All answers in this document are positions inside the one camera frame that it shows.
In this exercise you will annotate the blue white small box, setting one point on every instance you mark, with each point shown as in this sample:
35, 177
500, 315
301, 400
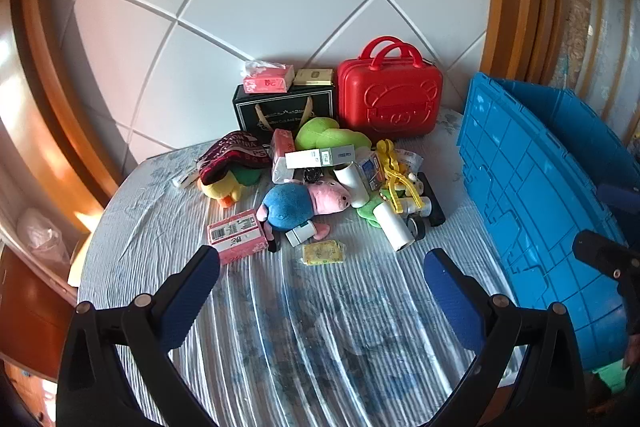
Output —
371, 172

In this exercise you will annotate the curved wooden frame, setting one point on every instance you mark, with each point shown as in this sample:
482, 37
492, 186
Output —
50, 107

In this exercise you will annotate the red plastic suitcase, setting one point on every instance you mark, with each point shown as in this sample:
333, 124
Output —
390, 102

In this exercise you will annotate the yellow duck plush toy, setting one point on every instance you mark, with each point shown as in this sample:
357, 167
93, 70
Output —
225, 192

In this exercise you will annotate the maroon knit hat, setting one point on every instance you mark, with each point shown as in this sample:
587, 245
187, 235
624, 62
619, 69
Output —
225, 154

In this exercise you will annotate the black gift box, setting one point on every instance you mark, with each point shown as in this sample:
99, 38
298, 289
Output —
280, 107

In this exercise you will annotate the striped blue white cloth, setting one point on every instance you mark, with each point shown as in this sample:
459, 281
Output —
300, 332

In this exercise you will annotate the clear plastic bag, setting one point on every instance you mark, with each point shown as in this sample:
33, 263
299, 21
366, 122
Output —
42, 232

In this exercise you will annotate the pink tissue pack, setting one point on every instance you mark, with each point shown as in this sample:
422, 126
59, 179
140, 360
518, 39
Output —
282, 142
267, 82

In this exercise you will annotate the white cup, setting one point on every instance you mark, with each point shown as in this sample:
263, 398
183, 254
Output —
350, 182

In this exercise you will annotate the rolled patterned carpet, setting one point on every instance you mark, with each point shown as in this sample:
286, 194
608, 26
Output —
581, 32

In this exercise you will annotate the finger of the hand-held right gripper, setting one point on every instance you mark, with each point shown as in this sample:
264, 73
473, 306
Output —
620, 197
600, 252

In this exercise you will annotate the pink pig plush toy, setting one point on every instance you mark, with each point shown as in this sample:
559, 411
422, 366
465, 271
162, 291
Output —
287, 204

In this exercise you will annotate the black round object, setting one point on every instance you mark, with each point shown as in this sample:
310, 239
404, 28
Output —
314, 176

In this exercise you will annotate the gold box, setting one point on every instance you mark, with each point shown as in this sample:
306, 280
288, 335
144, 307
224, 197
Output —
312, 78

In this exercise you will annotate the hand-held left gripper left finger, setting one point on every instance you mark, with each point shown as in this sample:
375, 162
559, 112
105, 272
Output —
192, 292

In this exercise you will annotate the black toy car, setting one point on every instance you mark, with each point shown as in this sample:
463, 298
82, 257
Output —
435, 212

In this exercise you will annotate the yellow packet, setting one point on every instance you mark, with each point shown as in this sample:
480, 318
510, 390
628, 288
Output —
325, 253

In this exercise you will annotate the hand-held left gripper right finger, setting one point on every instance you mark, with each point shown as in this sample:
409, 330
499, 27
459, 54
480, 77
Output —
452, 297

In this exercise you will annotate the yellow toy clamp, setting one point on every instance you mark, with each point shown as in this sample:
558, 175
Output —
395, 187

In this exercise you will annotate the lime green plush toy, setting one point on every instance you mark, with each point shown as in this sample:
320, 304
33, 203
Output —
320, 134

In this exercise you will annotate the frosted glass sliding door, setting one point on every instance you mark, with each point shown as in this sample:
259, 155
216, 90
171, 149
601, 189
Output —
610, 32

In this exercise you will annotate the brown wooden cabinet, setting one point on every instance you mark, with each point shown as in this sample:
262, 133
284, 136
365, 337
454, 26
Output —
30, 317

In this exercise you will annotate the pink barcode box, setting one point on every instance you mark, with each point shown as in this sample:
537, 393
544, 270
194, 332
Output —
240, 242

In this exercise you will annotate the small white bottle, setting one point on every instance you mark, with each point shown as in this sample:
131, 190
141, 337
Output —
301, 233

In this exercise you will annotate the white grey carton box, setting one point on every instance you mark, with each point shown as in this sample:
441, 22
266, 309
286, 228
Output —
320, 157

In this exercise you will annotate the white plastic packet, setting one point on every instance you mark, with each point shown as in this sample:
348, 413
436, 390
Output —
410, 159

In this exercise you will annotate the blue plastic container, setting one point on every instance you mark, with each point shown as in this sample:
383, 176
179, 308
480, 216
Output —
525, 207

